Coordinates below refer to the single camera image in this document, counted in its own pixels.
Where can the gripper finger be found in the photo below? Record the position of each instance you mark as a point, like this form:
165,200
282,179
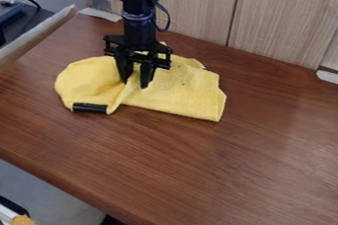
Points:
124,67
146,72

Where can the white board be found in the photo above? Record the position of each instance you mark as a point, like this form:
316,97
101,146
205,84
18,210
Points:
33,36

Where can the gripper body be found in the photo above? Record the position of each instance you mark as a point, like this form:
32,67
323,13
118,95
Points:
139,39

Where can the yellow cloth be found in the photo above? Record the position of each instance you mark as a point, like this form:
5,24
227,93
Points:
180,87

